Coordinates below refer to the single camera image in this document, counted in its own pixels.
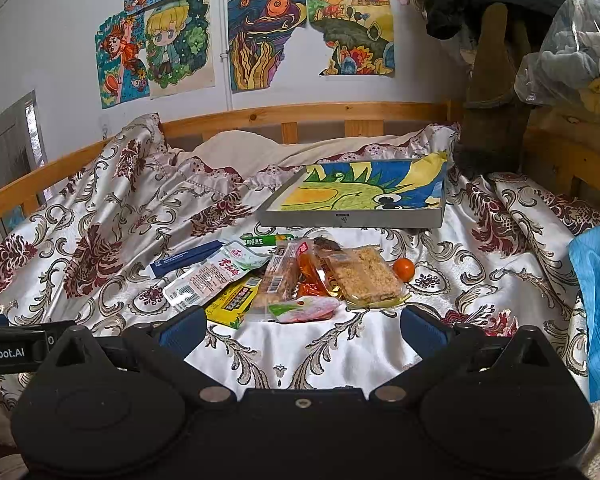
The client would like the small orange tangerine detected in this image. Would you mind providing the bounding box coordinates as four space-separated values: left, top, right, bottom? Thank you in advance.
392 258 415 283

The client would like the yellow biscuit pack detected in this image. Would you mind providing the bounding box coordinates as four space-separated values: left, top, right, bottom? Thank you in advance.
204 276 261 330

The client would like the blue white packet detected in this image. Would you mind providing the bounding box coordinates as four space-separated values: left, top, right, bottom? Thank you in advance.
149 240 223 278

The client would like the rice crisp cake pack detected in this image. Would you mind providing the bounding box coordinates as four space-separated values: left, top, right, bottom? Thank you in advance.
317 246 410 309

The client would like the white green snack packet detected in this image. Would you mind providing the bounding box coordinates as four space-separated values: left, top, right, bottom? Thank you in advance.
162 240 270 312

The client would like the pink white snack packet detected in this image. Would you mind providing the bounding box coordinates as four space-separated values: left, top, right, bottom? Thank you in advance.
268 296 341 324

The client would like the clear brown bread packet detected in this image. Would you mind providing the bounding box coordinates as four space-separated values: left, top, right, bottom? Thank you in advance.
251 240 300 311

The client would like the green candy tube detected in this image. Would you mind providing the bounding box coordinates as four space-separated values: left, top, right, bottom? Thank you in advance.
240 233 294 247

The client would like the dark dried snack packet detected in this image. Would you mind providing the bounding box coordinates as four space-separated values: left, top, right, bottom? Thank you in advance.
312 236 342 254

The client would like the orange snack pouch red label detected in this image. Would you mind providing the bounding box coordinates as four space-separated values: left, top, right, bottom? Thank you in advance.
296 238 337 297

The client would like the floral satin bed cover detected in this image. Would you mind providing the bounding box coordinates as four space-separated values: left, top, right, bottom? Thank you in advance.
0 114 600 392

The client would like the grey door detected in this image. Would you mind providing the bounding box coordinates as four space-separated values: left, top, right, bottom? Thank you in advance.
0 91 47 188

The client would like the grey tray with drawing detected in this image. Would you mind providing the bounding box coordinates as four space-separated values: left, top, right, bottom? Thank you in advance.
257 152 448 230

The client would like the brown hanging garment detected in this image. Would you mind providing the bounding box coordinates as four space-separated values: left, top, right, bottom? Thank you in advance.
454 3 531 174

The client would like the orange haired girl drawing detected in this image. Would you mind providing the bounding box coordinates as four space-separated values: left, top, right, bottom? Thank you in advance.
95 12 149 110

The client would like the cream blanket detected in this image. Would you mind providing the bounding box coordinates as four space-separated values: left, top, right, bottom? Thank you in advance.
193 130 417 178

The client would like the clear plastic bag of clothes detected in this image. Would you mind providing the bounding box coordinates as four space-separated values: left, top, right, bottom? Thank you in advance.
515 0 600 118

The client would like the anime boy drawing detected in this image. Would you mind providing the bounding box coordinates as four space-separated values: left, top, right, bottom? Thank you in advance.
145 0 215 99

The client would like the blue swirl fish drawing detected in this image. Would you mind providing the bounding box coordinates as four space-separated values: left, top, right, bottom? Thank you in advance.
226 0 306 93

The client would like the landscape flowers drawing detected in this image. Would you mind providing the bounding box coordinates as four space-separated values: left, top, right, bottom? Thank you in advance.
306 0 396 77

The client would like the wooden bed frame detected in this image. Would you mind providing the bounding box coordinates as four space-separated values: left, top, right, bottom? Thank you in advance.
0 102 600 218

